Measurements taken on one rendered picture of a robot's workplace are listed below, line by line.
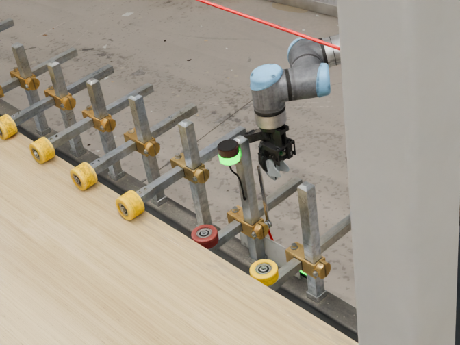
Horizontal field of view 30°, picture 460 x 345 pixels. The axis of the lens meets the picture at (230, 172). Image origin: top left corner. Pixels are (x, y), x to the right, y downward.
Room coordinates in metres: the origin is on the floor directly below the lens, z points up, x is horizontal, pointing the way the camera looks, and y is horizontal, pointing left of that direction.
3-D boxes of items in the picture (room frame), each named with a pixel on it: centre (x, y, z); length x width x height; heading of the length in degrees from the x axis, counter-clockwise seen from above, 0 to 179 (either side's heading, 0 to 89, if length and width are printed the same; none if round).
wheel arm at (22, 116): (2.86, 0.59, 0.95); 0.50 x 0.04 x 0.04; 128
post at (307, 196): (1.84, -0.20, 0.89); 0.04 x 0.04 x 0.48; 38
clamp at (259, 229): (2.06, -0.03, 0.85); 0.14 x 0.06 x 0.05; 38
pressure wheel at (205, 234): (1.97, 0.11, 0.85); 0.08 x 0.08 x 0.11
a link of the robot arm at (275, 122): (2.05, -0.14, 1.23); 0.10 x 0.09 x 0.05; 128
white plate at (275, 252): (2.03, -0.08, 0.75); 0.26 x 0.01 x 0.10; 38
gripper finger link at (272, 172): (2.03, -0.13, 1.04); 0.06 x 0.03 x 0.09; 38
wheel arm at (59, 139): (2.67, 0.44, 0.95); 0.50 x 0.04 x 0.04; 128
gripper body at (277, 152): (2.04, -0.14, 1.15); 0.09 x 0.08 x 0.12; 38
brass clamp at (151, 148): (2.45, 0.28, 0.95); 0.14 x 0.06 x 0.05; 38
